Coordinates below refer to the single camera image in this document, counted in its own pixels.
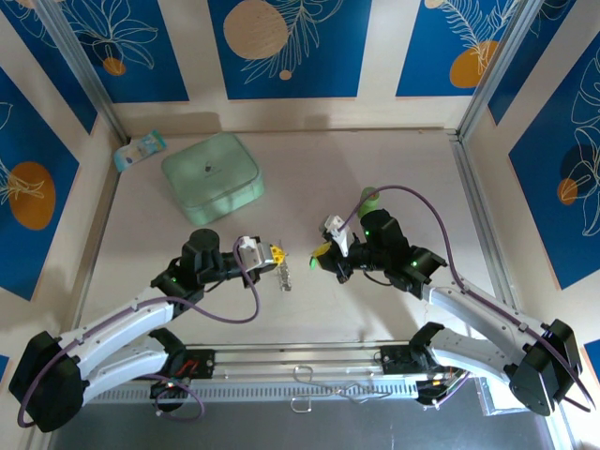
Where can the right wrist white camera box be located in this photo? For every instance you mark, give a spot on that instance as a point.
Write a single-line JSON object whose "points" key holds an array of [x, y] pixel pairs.
{"points": [[335, 225]]}

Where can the black controller board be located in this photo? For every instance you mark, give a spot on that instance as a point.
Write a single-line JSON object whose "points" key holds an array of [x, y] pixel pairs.
{"points": [[429, 391], [169, 389]]}

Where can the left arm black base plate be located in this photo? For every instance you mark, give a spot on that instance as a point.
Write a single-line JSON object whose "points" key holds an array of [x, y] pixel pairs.
{"points": [[206, 363]]}

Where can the green cylindrical bottle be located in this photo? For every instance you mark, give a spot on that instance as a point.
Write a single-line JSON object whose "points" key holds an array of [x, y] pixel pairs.
{"points": [[370, 201]]}

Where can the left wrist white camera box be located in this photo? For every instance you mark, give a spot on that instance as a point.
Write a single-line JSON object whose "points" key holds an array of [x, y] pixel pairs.
{"points": [[250, 253]]}

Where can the aluminium frame post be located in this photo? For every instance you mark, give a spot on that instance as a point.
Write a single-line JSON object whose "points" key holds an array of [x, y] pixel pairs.
{"points": [[84, 65], [497, 61]]}

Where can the aluminium side rail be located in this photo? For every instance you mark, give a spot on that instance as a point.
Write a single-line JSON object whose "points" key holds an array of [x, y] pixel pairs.
{"points": [[473, 197], [104, 220]]}

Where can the silver square box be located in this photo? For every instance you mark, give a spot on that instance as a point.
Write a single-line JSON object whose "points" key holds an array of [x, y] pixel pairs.
{"points": [[492, 398]]}

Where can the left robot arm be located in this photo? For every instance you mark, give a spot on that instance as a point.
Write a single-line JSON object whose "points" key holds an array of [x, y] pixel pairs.
{"points": [[122, 319]]}

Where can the aluminium mounting rail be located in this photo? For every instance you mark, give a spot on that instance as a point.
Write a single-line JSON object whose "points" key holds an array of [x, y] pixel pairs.
{"points": [[290, 358]]}

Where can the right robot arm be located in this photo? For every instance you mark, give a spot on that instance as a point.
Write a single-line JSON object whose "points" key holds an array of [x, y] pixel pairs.
{"points": [[478, 304]]}

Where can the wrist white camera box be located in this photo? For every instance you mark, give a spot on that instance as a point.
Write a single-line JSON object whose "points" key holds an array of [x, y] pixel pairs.
{"points": [[335, 225], [250, 253]]}

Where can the mint green zip pouch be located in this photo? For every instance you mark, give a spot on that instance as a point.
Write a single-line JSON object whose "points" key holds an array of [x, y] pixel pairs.
{"points": [[211, 173]]}

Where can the wet wipes packet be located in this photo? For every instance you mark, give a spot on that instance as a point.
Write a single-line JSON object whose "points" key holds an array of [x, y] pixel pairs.
{"points": [[138, 152]]}

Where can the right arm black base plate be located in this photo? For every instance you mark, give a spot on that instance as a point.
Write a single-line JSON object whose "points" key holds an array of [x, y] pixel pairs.
{"points": [[396, 361]]}

